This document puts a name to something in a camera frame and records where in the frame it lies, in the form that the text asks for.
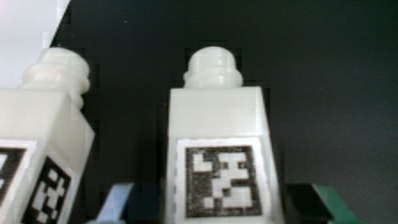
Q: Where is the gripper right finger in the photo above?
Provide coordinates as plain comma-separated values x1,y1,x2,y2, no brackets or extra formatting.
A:
313,184,362,224

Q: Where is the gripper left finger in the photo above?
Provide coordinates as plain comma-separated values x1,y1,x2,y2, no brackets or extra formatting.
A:
87,183,133,224

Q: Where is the white leg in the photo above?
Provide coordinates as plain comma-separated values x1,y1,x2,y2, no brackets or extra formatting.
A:
165,47,284,224
0,48,94,224

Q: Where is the white square tabletop part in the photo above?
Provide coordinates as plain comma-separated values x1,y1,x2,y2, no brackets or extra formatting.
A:
0,0,71,88

